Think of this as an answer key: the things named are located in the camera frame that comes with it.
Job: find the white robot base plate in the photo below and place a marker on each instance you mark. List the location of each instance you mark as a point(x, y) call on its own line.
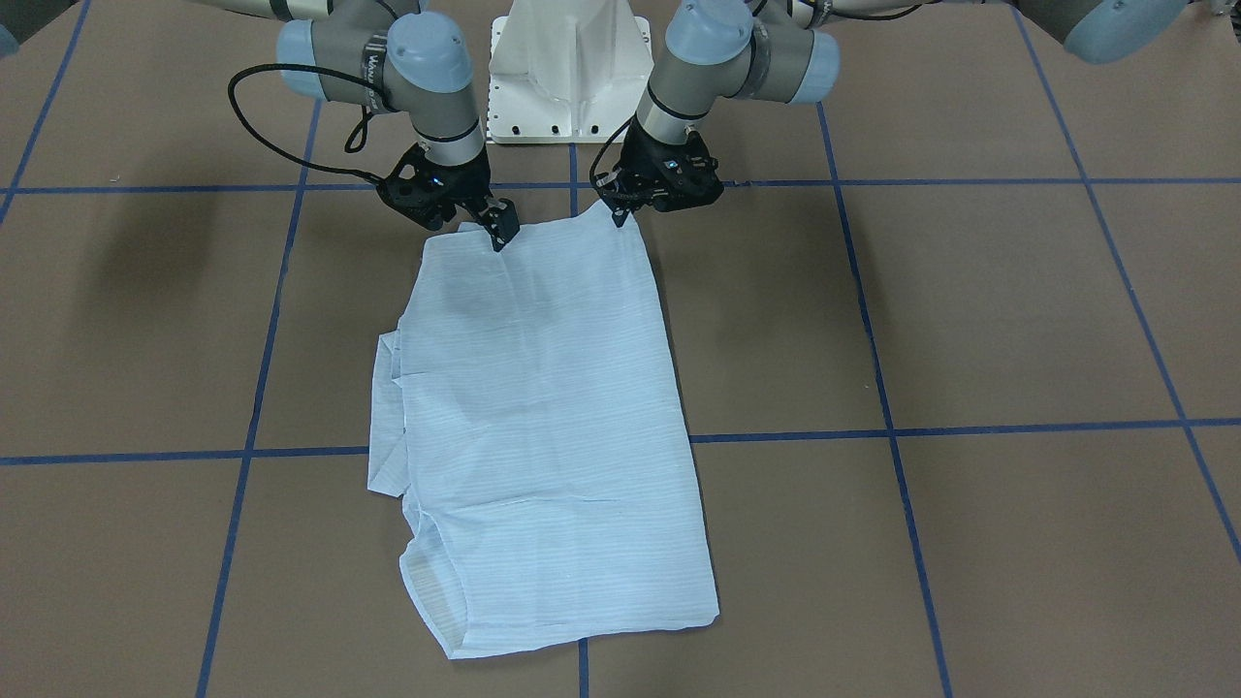
point(566, 72)

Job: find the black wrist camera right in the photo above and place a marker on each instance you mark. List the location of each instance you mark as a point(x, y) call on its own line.
point(419, 189)

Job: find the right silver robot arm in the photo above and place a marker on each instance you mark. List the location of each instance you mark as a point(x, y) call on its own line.
point(392, 57)

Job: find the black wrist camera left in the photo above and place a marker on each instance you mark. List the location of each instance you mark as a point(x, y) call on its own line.
point(685, 175)

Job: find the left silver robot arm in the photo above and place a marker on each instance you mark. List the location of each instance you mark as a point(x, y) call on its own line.
point(780, 52)

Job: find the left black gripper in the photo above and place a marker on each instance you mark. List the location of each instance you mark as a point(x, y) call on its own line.
point(641, 155)

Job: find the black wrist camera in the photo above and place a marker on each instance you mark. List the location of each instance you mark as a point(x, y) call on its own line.
point(685, 175)
point(419, 189)

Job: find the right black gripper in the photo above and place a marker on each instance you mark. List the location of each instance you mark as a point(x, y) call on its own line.
point(468, 182)

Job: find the light blue button shirt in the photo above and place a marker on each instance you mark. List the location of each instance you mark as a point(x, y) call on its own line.
point(526, 413)

